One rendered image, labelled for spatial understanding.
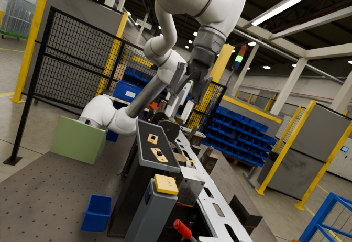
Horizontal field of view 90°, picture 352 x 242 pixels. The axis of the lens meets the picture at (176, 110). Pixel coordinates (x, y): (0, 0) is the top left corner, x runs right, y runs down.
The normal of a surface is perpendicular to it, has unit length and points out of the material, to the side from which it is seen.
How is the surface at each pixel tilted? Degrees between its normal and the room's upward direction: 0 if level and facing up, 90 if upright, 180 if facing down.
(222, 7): 98
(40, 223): 0
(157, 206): 90
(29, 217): 0
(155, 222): 90
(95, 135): 90
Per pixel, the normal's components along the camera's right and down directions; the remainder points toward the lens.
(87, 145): 0.10, 0.23
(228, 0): 0.33, 0.27
